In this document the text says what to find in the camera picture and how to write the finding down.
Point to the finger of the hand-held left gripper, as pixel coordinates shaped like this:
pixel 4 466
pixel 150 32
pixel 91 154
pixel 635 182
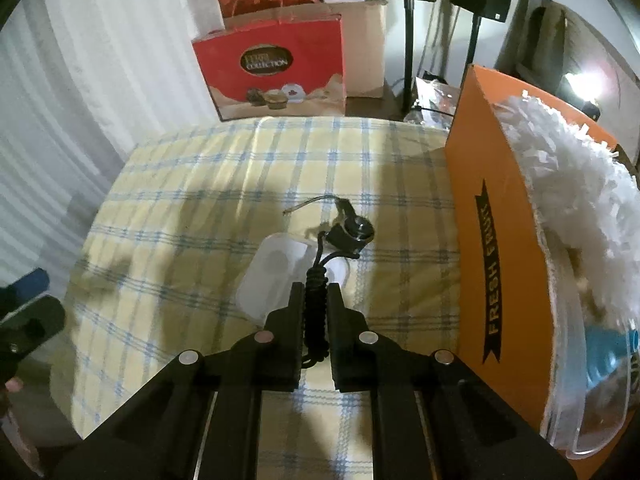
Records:
pixel 37 322
pixel 27 285

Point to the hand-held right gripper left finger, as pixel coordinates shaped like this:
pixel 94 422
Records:
pixel 298 305

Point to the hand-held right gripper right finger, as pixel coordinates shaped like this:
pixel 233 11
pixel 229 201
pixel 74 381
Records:
pixel 335 305

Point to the orange cardboard box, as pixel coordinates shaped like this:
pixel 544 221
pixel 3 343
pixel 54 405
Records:
pixel 495 210

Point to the clear plastic container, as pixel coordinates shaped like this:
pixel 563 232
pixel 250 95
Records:
pixel 565 360

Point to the person's left hand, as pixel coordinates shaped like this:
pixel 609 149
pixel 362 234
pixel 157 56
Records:
pixel 13 385

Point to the white plastic case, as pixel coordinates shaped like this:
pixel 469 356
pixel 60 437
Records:
pixel 275 270

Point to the yellow plaid bedsheet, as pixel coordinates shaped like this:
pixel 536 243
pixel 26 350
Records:
pixel 200 200

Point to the clear plastic bag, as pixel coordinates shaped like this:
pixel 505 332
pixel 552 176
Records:
pixel 437 97

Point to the red chocolate box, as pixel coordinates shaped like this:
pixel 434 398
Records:
pixel 270 60

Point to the black speaker stand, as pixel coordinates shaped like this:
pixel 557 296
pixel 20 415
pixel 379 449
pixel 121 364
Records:
pixel 475 40
pixel 408 55

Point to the brown cardboard box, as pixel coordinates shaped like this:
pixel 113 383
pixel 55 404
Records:
pixel 365 45

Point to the white shredded paper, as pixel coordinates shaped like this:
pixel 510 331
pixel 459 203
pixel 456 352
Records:
pixel 575 185

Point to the blue plastic object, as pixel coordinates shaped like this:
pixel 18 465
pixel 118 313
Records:
pixel 607 355

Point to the small bright lamp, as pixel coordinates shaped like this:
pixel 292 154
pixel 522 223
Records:
pixel 580 87

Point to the flattened brown cardboard sheets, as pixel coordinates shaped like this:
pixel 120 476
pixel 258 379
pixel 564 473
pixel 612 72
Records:
pixel 545 35

